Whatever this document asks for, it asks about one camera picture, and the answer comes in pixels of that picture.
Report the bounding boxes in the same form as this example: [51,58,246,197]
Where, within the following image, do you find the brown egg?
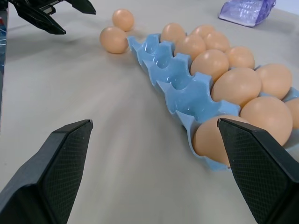
[240,96,293,147]
[284,98,299,130]
[160,22,187,44]
[203,31,231,53]
[256,63,293,101]
[174,34,206,61]
[211,67,263,109]
[191,24,217,39]
[190,49,230,81]
[225,46,256,70]
[112,8,135,32]
[99,27,129,55]
[192,114,252,168]

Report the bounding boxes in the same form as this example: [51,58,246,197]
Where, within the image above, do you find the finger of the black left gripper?
[13,1,67,35]
[67,0,97,15]

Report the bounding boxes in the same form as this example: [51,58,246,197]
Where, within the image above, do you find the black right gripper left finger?
[0,119,94,224]

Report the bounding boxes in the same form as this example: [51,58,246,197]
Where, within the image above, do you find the blue plastic egg tray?
[127,33,299,173]

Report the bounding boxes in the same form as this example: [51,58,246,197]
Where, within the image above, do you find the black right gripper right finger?
[217,117,299,224]

